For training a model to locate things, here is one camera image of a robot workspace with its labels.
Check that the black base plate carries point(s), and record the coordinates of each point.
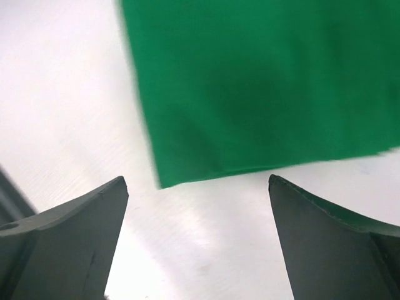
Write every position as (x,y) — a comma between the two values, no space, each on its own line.
(14,206)

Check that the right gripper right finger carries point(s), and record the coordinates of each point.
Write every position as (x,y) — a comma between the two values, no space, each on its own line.
(331,252)

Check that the green polo shirt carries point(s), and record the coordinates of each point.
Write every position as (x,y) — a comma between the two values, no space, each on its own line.
(233,87)

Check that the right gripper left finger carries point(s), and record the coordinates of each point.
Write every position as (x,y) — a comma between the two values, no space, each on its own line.
(65,252)

